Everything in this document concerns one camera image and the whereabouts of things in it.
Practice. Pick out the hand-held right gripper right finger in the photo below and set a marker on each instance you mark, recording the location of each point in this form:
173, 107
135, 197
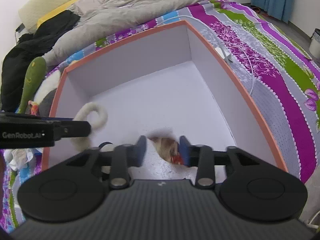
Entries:
184, 152

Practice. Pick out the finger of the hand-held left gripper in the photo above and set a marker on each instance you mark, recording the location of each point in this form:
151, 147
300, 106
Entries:
75, 130

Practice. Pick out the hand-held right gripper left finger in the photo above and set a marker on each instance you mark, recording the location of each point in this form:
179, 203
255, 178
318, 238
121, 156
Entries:
141, 152

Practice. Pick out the small red gold packet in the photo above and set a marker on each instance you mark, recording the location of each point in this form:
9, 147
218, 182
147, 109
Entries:
166, 147

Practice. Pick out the white plush toy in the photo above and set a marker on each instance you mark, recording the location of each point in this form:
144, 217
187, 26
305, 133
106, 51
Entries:
101, 115

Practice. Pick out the orange cardboard box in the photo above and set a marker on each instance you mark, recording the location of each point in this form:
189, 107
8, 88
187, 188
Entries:
162, 92

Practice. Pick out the grey penguin plush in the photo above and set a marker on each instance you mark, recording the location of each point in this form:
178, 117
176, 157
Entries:
47, 90

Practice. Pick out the green plush spoon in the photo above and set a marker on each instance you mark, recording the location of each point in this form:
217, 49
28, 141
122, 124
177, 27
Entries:
35, 72

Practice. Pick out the black jacket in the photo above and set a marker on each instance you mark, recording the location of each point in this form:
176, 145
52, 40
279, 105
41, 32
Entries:
30, 50

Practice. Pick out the yellow pillow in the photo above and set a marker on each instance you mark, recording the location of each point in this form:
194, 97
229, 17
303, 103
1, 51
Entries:
57, 8

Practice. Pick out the cream padded headboard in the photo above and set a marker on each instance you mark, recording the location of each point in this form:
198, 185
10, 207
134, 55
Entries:
50, 0

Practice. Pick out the grey duvet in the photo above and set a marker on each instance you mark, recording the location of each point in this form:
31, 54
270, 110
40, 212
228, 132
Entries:
130, 2

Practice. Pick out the white trash can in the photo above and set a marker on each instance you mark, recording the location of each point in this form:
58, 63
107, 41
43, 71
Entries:
315, 45

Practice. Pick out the wall socket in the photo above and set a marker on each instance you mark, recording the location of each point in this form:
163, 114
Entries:
20, 27

